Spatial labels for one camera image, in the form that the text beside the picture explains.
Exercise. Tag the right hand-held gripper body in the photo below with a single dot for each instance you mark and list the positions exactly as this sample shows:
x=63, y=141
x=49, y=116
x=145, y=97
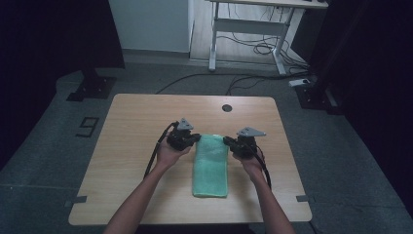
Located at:
x=246, y=146

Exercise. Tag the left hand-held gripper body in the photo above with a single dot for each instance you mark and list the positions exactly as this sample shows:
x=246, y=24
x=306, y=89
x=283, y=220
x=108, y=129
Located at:
x=180, y=139

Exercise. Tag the green microfibre cloth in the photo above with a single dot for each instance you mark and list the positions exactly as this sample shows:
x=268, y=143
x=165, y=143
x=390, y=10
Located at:
x=210, y=169

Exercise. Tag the person's right hand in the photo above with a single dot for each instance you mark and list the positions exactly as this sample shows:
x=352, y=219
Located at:
x=253, y=165

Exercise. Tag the person's left hand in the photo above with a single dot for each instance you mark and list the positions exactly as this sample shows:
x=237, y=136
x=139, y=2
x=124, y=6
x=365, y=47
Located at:
x=167, y=156

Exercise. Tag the black table grommet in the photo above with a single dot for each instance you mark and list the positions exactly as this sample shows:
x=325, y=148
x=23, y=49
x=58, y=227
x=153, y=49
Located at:
x=227, y=108

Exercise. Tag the grey tape piece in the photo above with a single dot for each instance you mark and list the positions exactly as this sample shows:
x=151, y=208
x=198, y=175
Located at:
x=78, y=200
x=303, y=198

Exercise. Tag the white power strip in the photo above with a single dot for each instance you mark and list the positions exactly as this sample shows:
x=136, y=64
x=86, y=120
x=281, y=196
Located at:
x=299, y=82

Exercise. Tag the black stand with square base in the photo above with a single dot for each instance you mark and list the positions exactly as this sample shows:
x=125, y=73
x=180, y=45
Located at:
x=94, y=87
x=316, y=97

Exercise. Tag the white partition panel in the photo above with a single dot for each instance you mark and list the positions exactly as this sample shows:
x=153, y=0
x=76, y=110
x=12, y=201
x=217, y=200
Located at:
x=149, y=22

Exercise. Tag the black curtain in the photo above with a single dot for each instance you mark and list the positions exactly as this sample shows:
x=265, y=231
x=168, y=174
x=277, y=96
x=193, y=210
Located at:
x=376, y=65
x=48, y=39

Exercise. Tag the white desk frame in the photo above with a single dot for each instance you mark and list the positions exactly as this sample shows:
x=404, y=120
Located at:
x=250, y=26

